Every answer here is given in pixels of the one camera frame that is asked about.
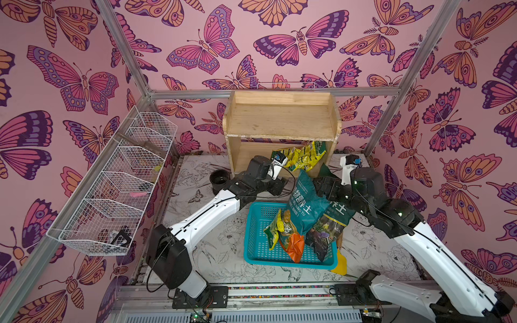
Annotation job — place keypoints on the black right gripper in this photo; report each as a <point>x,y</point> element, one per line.
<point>329,188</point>

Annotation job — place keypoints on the teal orange soil bag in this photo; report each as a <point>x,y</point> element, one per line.
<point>303,210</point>

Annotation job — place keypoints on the yellow fertilizer bag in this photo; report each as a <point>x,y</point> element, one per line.
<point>304,158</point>
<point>274,229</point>

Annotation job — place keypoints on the dark green soil bag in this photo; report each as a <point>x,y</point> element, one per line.
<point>330,224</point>

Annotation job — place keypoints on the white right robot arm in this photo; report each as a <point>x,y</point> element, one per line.
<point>461,297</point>

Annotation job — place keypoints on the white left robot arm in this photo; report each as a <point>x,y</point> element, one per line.
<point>170,248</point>

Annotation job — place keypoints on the wooden two-tier shelf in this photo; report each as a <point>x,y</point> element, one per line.
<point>258,122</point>

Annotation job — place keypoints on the teal plastic basket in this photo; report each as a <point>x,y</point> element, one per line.
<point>256,248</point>

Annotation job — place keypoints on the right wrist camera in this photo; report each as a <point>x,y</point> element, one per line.
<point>348,164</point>

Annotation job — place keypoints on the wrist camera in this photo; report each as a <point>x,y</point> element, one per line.
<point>278,161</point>
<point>348,164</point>

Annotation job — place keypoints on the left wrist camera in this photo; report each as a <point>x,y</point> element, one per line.
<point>278,161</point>

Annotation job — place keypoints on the aluminium frame post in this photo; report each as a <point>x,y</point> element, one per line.
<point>110,18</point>

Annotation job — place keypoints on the white wire basket rack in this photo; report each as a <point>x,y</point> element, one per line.
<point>105,211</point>

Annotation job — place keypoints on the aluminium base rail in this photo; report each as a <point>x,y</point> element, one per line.
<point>295,302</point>

